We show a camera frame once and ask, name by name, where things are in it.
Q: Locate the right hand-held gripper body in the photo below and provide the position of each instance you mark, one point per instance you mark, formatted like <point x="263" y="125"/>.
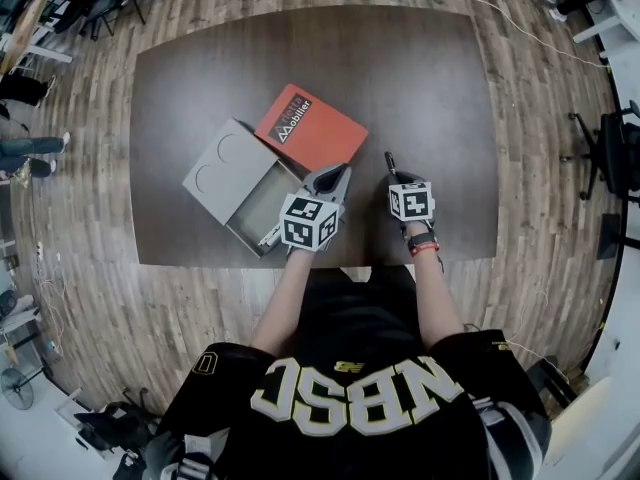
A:
<point x="412" y="203"/>

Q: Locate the black floor fan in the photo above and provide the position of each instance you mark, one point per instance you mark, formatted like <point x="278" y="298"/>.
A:
<point x="16" y="389"/>

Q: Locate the black wrist watch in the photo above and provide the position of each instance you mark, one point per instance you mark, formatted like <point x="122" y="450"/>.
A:
<point x="422" y="240"/>

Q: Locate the red book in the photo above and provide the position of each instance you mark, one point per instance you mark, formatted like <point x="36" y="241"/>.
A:
<point x="320" y="128"/>

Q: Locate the person's black jersey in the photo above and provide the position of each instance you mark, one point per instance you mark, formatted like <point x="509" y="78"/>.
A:
<point x="350" y="443"/>

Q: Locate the black pen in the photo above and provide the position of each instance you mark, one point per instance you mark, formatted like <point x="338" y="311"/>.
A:
<point x="390" y="163"/>

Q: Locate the red wristband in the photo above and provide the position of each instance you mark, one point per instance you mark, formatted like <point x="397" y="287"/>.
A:
<point x="425" y="250"/>

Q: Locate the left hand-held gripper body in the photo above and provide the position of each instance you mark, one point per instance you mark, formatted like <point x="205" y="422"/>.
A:
<point x="305" y="223"/>

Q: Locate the wooden desk with white legs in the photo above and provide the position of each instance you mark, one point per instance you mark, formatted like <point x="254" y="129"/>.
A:
<point x="25" y="23"/>

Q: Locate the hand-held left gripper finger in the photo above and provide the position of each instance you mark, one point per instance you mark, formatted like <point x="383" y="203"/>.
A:
<point x="320" y="175"/>
<point x="341" y="190"/>

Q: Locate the white power strip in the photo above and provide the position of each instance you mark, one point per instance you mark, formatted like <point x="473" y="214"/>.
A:
<point x="39" y="251"/>

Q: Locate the person's left forearm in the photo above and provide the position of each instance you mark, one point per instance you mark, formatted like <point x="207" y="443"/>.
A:
<point x="285" y="298"/>

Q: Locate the grey box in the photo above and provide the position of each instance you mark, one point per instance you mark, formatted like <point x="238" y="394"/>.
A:
<point x="230" y="168"/>

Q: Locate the person's right forearm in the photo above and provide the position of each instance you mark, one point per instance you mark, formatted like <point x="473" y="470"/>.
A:
<point x="435" y="293"/>

